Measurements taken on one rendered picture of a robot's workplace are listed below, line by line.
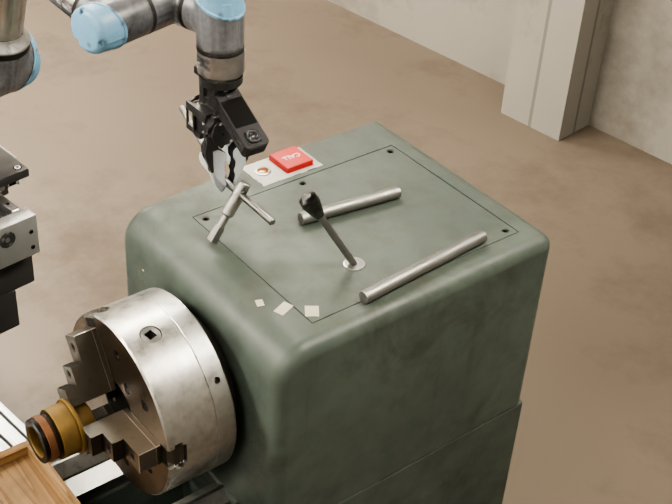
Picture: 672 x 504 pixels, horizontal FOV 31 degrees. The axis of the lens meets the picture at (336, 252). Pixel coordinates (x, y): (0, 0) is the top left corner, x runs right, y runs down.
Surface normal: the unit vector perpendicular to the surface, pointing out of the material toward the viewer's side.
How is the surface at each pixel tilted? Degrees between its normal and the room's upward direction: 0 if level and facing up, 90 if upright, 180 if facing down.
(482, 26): 90
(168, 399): 53
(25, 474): 0
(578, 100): 90
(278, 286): 0
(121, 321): 4
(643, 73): 90
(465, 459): 90
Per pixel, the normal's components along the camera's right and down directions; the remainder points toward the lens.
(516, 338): 0.61, 0.49
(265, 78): 0.06, -0.81
